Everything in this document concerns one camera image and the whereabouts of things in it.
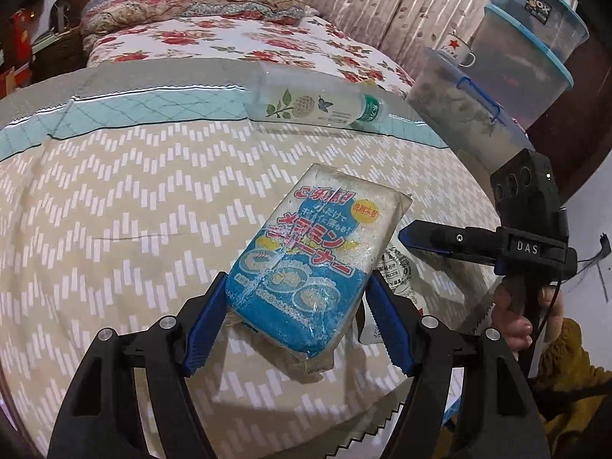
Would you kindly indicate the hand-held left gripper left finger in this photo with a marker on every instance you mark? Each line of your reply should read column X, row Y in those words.
column 203, row 334

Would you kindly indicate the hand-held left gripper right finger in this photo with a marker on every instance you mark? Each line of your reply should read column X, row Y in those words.
column 394, row 334

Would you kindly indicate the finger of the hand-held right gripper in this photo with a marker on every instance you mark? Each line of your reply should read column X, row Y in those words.
column 444, row 239

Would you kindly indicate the blue sponge packet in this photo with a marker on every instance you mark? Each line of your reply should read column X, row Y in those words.
column 306, row 267

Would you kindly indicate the person's right forearm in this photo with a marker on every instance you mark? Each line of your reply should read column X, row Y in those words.
column 573, row 382

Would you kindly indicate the person's right hand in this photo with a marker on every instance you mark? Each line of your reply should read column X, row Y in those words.
column 511, row 315

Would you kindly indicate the white printed packet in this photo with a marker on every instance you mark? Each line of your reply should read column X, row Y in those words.
column 397, row 272

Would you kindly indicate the brown wooden door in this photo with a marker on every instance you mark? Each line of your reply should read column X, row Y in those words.
column 573, row 143

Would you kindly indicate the clear storage box blue lid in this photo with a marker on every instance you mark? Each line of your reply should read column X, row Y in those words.
column 454, row 105

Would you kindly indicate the clear storage box teal lid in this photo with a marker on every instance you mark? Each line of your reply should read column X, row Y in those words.
column 540, row 14
column 516, row 71

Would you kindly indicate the white enamel mug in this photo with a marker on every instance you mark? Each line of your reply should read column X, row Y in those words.
column 454, row 50

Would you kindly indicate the clear plastic bottle green cap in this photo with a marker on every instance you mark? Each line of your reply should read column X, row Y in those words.
column 311, row 105

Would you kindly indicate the leaf print curtain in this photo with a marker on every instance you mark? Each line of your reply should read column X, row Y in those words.
column 382, row 5

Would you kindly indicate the red floral bedsheet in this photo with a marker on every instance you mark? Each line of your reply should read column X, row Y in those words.
column 248, row 40

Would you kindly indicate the floral patchwork pillow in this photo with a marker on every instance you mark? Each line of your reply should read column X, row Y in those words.
column 181, row 5

